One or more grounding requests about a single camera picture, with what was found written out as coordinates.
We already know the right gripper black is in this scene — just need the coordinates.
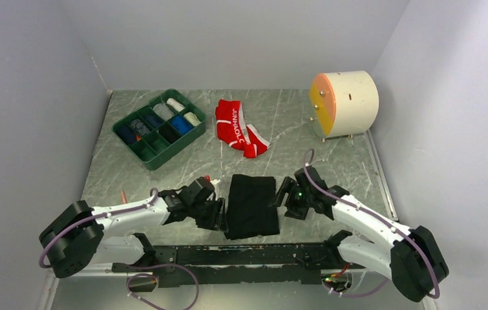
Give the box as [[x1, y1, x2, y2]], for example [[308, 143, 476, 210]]
[[269, 176, 313, 220]]

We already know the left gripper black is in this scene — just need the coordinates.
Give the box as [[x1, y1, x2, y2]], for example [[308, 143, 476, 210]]
[[189, 196, 228, 232]]

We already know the black underwear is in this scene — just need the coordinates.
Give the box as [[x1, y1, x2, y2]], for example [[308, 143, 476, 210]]
[[225, 174, 280, 240]]

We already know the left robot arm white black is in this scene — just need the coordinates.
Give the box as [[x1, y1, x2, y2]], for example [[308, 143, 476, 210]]
[[39, 177, 228, 278]]

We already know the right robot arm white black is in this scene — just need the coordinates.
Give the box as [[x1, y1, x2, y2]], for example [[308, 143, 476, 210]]
[[270, 165, 449, 302]]

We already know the red white underwear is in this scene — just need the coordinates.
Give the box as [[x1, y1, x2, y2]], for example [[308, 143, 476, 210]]
[[215, 99, 270, 158]]

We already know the bright blue rolled sock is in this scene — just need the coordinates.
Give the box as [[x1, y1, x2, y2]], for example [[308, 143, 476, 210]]
[[171, 115, 193, 135]]

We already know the black rolled sock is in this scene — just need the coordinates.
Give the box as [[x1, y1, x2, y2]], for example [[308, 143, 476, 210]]
[[158, 124, 181, 144]]

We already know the cream round cabinet orange front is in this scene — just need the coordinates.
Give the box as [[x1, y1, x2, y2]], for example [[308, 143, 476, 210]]
[[309, 70, 379, 139]]

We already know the cream rolled sock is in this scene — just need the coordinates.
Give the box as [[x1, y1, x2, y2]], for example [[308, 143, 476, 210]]
[[184, 112, 201, 127]]

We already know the green compartment organizer tray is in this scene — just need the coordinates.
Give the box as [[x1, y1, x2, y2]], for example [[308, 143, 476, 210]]
[[112, 88, 207, 171]]

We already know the dark striped rolled sock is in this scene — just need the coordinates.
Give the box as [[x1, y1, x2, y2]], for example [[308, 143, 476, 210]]
[[130, 119, 151, 137]]

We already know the navy blue rolled sock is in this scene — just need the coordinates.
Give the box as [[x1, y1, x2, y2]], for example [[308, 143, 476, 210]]
[[143, 114, 164, 129]]

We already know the white rolled sock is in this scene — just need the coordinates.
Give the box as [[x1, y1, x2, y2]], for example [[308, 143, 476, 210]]
[[166, 98, 186, 112]]

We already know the grey striped rolled sock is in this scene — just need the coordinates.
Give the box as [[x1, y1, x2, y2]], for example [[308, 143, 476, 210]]
[[153, 103, 176, 121]]

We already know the dark blue rolled sock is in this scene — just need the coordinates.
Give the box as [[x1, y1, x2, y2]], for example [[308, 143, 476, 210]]
[[116, 125, 139, 145]]

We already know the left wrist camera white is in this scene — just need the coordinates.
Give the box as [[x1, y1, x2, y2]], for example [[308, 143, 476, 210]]
[[204, 175, 220, 189]]

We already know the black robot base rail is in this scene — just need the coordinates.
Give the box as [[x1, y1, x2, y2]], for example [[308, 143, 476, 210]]
[[111, 242, 361, 288]]

